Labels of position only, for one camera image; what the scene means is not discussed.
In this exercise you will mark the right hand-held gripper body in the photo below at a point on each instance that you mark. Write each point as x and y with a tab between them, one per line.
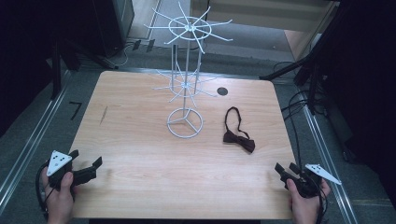
308	183

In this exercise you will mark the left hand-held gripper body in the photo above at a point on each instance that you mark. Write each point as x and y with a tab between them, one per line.
58	161

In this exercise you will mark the person's right hand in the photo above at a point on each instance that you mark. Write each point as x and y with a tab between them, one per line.
303	208

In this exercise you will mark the person's left hand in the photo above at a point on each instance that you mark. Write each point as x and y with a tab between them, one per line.
59	202

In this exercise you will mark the black metal stand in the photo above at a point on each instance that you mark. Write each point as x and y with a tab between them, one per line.
56	68
306	63

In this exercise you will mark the black plug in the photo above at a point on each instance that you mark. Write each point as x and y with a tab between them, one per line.
136	44
150	45

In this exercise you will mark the dark cabinet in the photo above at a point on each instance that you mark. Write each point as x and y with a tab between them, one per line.
120	25

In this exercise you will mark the metal floor rail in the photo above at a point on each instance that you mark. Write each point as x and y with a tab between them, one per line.
330	168
28	146

